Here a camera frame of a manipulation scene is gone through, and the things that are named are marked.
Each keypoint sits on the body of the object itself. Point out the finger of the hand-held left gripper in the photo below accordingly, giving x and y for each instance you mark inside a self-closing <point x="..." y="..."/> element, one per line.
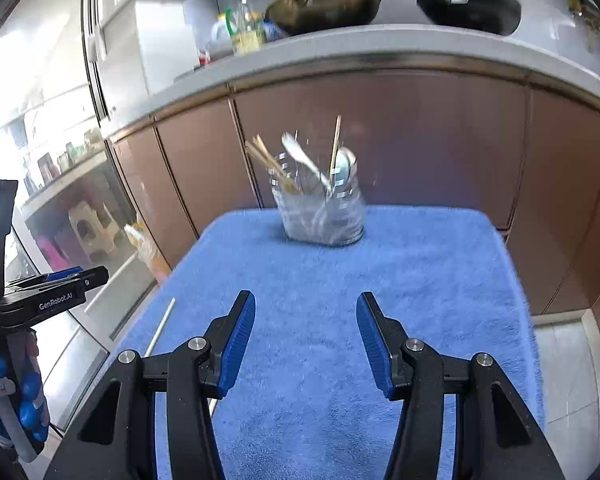
<point x="96" y="279"/>
<point x="60" y="275"/>

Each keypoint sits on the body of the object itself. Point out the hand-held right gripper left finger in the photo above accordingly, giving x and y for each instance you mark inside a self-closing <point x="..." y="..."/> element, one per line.
<point x="240" y="340"/>

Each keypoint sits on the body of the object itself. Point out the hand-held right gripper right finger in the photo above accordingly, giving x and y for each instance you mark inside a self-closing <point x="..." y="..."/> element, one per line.
<point x="372" y="345"/>

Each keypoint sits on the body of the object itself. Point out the small light blue spoon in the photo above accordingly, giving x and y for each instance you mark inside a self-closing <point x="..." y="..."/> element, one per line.
<point x="345" y="162"/>

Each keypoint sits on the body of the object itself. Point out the person's left hand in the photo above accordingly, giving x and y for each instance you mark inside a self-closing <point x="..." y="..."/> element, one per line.
<point x="32" y="405"/>

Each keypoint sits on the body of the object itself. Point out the pink plastic item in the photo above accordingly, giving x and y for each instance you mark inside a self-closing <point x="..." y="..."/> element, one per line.
<point x="52" y="255"/>

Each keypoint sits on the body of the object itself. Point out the beige step stool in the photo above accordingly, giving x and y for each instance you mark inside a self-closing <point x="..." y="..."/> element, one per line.
<point x="90" y="227"/>

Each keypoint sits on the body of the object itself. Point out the yellow white plastic bag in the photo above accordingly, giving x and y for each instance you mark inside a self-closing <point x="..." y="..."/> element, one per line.
<point x="150" y="250"/>

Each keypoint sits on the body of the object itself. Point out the blue towel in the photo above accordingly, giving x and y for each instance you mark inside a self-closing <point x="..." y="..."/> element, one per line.
<point x="305" y="270"/>

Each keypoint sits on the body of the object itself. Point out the row of small jars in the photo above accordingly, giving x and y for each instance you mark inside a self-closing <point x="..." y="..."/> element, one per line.
<point x="45" y="165"/>

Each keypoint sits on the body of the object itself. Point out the grey tube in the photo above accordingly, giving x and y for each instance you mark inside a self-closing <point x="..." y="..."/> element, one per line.
<point x="22" y="447"/>

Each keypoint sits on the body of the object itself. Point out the tan wooden chopstick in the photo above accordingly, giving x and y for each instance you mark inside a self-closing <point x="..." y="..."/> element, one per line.
<point x="275" y="162"/>

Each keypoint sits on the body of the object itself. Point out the glass sliding door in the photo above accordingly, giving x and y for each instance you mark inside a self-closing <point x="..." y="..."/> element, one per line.
<point x="40" y="85"/>

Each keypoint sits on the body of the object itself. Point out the slim white spoon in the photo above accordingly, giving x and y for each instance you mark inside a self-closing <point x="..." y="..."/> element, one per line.
<point x="305" y="160"/>

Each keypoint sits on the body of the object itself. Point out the brown kitchen cabinet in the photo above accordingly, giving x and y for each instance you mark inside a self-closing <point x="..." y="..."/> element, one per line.
<point x="430" y="150"/>

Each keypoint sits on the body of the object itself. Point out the white jug with green cap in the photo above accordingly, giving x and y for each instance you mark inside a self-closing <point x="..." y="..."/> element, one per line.
<point x="221" y="35"/>

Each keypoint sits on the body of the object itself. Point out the cooking oil bottle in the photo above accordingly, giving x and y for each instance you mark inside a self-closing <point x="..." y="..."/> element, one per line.
<point x="247" y="30"/>

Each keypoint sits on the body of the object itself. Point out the white kitchen counter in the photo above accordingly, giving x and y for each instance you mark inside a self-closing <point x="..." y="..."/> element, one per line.
<point x="380" y="45"/>

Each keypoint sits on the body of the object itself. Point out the frying pan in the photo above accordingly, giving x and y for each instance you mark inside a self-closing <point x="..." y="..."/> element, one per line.
<point x="330" y="7"/>

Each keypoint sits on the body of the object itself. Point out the black wok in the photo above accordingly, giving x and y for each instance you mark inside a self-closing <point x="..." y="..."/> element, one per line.
<point x="470" y="10"/>

